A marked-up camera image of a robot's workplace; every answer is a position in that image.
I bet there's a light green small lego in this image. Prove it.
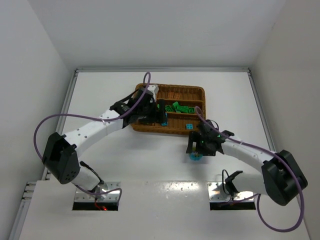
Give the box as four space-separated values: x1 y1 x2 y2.
172 101 179 109

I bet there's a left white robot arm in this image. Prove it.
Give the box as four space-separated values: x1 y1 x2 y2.
42 84 167 194

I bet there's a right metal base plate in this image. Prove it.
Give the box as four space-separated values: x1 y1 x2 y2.
207 182 254 203

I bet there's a cyan small square lego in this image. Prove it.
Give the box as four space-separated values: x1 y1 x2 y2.
186 123 194 130

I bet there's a cyan flower face lego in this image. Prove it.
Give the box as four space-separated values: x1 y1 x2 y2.
189 152 203 161

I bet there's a dark green square lego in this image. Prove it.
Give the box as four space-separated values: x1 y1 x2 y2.
165 105 174 113

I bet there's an orange lego plate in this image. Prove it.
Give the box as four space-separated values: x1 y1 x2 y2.
173 92 181 100
167 91 175 99

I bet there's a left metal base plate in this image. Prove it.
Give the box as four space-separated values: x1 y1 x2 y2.
75 181 122 202

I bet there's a brown wicker divided basket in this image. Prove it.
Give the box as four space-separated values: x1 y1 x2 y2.
131 83 206 135

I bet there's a metal base plate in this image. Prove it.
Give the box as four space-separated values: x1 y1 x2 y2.
207 182 254 203
75 181 122 202

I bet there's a dark green studded lego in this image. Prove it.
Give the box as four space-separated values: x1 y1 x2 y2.
188 106 196 114

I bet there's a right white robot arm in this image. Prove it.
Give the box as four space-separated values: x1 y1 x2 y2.
186 120 308 206

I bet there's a green long lego brick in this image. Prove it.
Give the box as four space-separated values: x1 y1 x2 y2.
175 105 189 114

